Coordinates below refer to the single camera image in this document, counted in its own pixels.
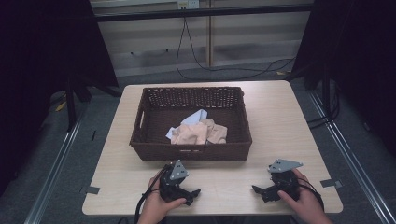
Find metal floor rail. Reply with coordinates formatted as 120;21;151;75
307;91;396;224
23;113;86;224

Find brown wicker basket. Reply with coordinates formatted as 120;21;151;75
129;86;253;162

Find wooden wall post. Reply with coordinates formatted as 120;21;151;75
205;0;216;68

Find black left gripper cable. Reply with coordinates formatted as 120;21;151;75
134;163;171;224

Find grey tape piece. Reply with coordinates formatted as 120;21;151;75
319;178;344;189
79;185;101;196

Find person's left hand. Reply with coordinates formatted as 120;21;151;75
136;173;188;224

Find black floor cables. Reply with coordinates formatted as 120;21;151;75
306;88;341;131

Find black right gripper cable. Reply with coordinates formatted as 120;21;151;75
297;177;326;213

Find black metal stand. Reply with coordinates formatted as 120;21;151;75
64;74;93;133
304;62;340;120

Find white power outlet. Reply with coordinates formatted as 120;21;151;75
177;0;200;10

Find person's right hand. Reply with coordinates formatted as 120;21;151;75
276;168;333;224

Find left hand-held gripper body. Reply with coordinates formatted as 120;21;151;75
158;160;192;203

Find black horizontal bar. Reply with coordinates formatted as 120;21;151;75
92;3;315;23

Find black wall cable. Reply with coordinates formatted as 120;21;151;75
175;8;296;81

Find black curtain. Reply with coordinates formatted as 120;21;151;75
285;0;396;158
0;0;120;198

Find beige cloth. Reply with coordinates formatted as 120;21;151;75
170;118;229;146

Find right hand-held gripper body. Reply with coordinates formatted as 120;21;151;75
266;159;304;202

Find light blue cloth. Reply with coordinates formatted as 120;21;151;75
165;108;209;140

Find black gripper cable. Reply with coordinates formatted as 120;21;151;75
297;177;326;213
134;163;171;224

